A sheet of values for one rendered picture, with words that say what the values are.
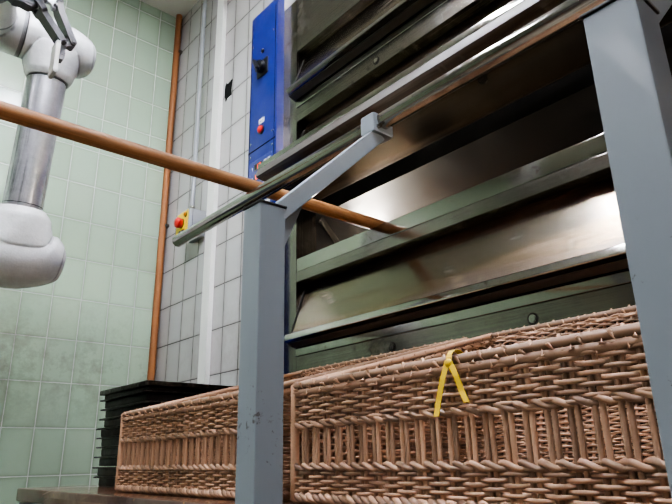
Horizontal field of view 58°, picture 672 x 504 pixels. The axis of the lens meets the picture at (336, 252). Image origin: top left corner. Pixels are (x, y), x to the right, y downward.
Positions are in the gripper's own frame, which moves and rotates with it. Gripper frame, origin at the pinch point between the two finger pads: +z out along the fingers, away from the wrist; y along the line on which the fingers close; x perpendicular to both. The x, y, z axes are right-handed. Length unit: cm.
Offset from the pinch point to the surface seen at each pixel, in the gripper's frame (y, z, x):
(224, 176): -40.1, 14.4, 6.3
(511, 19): -67, -4, 60
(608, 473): -31, 73, 80
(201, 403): -33, 61, 13
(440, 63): -68, -5, 43
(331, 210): -69, 15, 7
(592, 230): -81, 35, 61
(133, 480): -34, 72, -13
